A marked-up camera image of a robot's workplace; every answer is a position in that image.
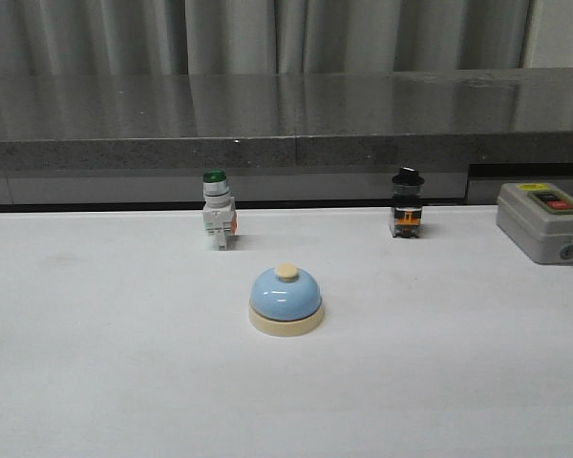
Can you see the grey stone counter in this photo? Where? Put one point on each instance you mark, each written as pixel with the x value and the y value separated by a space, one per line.
pixel 144 142

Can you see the grey curtain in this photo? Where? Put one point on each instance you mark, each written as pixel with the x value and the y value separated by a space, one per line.
pixel 249 37

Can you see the black selector switch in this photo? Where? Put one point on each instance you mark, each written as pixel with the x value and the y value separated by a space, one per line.
pixel 406 212

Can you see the blue and cream desk bell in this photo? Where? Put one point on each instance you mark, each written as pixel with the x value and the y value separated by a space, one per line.
pixel 285 301

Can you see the grey on-off switch box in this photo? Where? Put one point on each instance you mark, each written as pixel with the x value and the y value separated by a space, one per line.
pixel 538 218

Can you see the green pushbutton switch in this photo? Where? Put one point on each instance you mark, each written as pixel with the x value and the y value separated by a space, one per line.
pixel 219 210

